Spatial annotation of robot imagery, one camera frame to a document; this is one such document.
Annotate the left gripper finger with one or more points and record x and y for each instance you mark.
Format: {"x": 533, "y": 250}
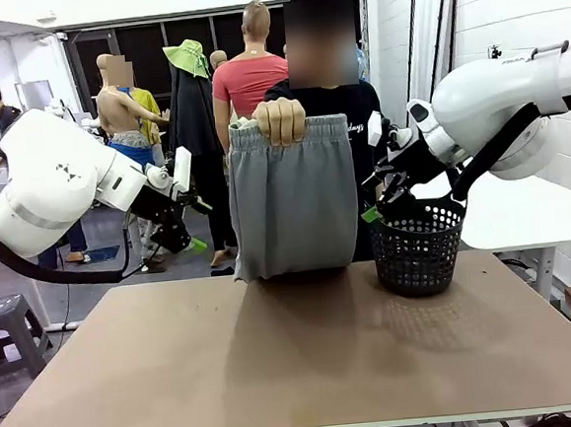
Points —
{"x": 204, "y": 206}
{"x": 196, "y": 245}

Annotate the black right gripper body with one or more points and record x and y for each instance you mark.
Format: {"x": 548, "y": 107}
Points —
{"x": 420, "y": 168}

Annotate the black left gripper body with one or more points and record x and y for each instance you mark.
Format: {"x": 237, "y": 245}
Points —
{"x": 167, "y": 218}

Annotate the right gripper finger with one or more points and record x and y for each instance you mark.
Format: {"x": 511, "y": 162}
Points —
{"x": 375, "y": 212}
{"x": 395, "y": 192}

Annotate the black perforated plastic basket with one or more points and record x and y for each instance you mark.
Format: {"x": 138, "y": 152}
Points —
{"x": 417, "y": 257}

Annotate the grey training pants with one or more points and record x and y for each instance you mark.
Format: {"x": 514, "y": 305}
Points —
{"x": 289, "y": 198}

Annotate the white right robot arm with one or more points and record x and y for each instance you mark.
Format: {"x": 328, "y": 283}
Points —
{"x": 484, "y": 94}

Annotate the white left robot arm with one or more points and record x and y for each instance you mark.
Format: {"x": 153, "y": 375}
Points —
{"x": 50, "y": 182}

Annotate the person's right hand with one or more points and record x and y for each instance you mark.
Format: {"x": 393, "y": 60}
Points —
{"x": 281, "y": 122}

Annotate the black crumpled cloth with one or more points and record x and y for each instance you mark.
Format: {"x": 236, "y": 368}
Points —
{"x": 223, "y": 271}

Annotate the blue floor cloth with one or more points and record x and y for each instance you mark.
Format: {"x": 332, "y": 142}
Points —
{"x": 105, "y": 254}

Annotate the mannequin in black coat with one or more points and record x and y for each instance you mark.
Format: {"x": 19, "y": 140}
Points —
{"x": 192, "y": 132}

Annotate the half mannequin in dark jeans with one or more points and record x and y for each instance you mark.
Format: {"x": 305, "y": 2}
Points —
{"x": 75, "y": 237}

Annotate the person in black T-shirt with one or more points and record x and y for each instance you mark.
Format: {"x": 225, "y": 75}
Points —
{"x": 351, "y": 99}

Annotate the mannequin in yellow shirt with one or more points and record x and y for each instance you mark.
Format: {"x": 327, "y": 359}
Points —
{"x": 147, "y": 105}

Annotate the bare-chested mannequin blue wrap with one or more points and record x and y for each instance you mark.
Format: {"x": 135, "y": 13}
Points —
{"x": 114, "y": 113}

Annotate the mannequin in floral blue shirt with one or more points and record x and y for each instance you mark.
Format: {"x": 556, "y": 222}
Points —
{"x": 363, "y": 64}

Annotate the mannequin in red crop top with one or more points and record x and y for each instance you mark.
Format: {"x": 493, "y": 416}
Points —
{"x": 245, "y": 83}

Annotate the black tripod with ball head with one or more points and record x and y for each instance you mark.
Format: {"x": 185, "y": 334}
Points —
{"x": 495, "y": 52}

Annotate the small bald mannequin head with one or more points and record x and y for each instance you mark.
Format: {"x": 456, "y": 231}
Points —
{"x": 219, "y": 60}

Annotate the green floppy hat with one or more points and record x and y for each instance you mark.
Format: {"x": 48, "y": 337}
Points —
{"x": 186, "y": 58}

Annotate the white framed monitor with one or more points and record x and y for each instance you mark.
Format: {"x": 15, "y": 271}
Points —
{"x": 34, "y": 95}

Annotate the grey plastic stool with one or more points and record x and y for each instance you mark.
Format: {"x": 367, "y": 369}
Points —
{"x": 2, "y": 320}

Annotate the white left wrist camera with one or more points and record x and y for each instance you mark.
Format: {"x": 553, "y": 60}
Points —
{"x": 182, "y": 169}

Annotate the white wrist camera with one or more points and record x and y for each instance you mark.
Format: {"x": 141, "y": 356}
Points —
{"x": 182, "y": 169}
{"x": 374, "y": 127}

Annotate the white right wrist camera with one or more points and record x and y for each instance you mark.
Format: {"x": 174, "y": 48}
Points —
{"x": 374, "y": 127}

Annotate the black wall pipe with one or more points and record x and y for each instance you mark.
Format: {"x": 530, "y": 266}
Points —
{"x": 451, "y": 22}
{"x": 413, "y": 40}

